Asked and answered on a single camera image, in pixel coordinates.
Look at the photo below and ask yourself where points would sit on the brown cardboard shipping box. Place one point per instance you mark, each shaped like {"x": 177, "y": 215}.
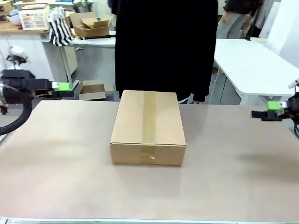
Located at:
{"x": 130, "y": 130}

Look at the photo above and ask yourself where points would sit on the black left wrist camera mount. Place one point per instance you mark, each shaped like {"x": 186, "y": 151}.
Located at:
{"x": 16, "y": 74}

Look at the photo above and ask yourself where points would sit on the stacked cardboard boxes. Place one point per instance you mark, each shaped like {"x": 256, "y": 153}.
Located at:
{"x": 4, "y": 9}

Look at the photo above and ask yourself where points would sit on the person in dark clothes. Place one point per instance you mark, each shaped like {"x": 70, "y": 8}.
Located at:
{"x": 163, "y": 46}

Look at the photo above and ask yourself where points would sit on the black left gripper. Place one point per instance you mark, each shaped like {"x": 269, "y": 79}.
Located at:
{"x": 37, "y": 84}

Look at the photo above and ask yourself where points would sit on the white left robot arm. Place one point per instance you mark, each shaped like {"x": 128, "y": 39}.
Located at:
{"x": 2, "y": 98}

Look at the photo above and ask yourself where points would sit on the person in grey trousers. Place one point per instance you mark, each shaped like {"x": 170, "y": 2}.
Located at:
{"x": 233, "y": 21}

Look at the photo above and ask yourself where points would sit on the small open cardboard box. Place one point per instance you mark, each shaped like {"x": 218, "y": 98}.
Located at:
{"x": 93, "y": 91}

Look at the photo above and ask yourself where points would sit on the crate with printed labels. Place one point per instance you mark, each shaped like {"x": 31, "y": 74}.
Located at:
{"x": 35, "y": 18}

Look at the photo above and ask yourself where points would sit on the white table with metal legs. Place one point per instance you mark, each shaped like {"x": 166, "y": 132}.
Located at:
{"x": 247, "y": 67}

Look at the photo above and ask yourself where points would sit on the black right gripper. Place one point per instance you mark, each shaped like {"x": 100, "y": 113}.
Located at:
{"x": 293, "y": 107}

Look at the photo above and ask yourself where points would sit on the white desk with grey legs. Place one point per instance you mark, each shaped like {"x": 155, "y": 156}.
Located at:
{"x": 93, "y": 41}

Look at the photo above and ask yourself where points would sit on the wooden top table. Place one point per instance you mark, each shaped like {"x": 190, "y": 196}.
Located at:
{"x": 14, "y": 28}

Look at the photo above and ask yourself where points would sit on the brown packing tape strip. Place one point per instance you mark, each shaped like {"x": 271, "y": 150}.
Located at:
{"x": 149, "y": 121}

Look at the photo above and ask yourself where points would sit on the black white striped bag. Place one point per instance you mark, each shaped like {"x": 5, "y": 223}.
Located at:
{"x": 59, "y": 30}

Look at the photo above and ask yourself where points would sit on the white leaning boards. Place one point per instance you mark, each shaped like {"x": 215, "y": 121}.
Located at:
{"x": 280, "y": 25}

